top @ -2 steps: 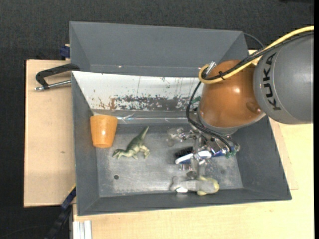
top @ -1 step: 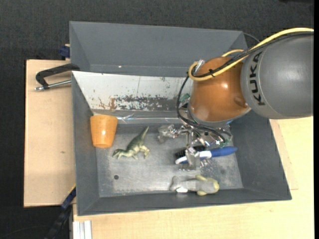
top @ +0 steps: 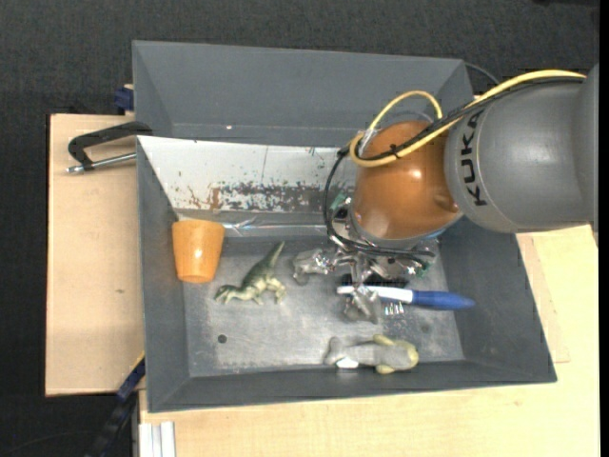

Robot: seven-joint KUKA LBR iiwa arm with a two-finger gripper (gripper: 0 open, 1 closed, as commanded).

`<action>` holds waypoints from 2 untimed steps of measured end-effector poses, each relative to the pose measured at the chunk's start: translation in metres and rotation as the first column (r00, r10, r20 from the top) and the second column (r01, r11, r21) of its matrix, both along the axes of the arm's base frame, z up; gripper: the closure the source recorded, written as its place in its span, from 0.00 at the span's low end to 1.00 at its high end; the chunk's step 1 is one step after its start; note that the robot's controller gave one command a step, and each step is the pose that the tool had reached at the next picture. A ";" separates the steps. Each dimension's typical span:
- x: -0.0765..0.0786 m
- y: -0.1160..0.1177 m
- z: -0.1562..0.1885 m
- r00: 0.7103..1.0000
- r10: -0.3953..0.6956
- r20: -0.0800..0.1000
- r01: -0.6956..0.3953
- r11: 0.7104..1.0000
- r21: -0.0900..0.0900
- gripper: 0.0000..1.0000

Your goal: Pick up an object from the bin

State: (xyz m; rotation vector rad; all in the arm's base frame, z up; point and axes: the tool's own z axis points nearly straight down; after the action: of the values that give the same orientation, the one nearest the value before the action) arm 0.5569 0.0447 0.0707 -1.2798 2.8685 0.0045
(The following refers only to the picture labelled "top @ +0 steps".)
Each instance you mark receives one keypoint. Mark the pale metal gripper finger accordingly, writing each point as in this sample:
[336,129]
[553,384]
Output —
[311,262]
[364,305]

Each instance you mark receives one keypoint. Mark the grey and yellow plush animal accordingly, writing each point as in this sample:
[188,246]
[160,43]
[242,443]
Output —
[376,354]

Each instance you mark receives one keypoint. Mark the green toy dinosaur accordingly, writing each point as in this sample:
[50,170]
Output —
[257,281]

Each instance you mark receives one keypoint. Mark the white and blue marker pen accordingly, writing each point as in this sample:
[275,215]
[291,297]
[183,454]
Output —
[428,298]

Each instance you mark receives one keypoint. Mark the grey metal bin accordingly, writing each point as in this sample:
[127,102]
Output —
[285,331]

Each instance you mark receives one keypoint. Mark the orange plastic cup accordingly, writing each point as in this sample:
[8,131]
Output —
[196,248]

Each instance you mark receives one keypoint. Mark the pale cardboard board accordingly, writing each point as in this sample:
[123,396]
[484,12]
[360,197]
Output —
[90,264]

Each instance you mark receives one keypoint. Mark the black cylinder on white bracket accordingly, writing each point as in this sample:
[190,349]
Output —
[380,282]

